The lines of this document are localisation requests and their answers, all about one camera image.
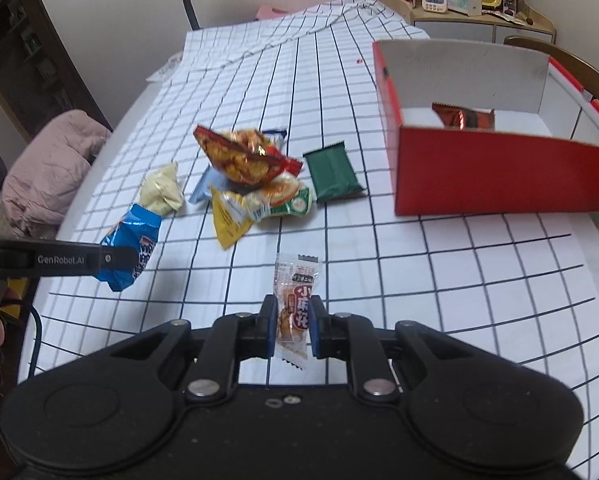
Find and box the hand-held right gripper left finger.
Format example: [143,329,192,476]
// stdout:
[112,294,280,404]

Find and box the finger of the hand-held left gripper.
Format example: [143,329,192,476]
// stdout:
[99,245,154,276]

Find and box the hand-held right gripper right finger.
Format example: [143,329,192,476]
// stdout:
[307,294,473,404]

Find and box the blue chip bag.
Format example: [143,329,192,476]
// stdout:
[98,203,162,293]

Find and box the clear twist snack packet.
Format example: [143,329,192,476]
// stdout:
[273,252,321,372]

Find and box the light blue snack packet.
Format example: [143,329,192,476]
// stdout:
[188,167,226,205]

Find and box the red cardboard box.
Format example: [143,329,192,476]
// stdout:
[372,39,599,217]

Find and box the cream yellow snack packet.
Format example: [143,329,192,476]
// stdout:
[139,161,185,218]

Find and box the pink cushion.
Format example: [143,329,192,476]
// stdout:
[1,109,113,239]

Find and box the yellow triangular snack packet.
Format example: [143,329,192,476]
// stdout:
[210,186,253,251]

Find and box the green white snack packet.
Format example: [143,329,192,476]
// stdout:
[248,172,315,224]

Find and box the red orange snack bag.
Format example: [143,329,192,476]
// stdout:
[193,124,303,187]

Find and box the printed paper sheet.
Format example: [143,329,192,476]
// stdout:
[146,54,186,84]

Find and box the dark wooden cabinet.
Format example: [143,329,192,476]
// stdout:
[0,0,113,143]

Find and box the white checkered tablecloth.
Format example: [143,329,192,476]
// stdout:
[19,0,599,480]

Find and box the red foil snack packet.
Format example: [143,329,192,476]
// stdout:
[431,102,495,132]

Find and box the wooden corner cabinet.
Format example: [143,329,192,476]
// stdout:
[372,0,557,45]

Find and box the brown wooden chair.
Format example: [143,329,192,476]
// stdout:
[503,35,599,128]

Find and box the black cable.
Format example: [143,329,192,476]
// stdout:
[0,298,43,378]

